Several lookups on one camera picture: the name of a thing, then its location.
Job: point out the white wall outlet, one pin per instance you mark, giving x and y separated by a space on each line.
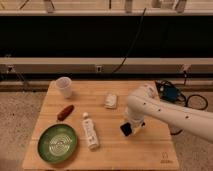
99 68

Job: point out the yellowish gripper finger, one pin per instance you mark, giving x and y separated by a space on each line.
137 129

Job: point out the brown sausage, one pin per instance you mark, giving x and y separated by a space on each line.
65 112

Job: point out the white plastic bottle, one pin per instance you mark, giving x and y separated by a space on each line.
90 132

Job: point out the green patterned plate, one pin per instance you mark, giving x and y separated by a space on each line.
57 143

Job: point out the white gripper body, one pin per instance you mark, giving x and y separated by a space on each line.
135 119

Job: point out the blue power box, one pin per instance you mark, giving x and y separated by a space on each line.
170 94

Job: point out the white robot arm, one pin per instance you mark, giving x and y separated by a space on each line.
141 102

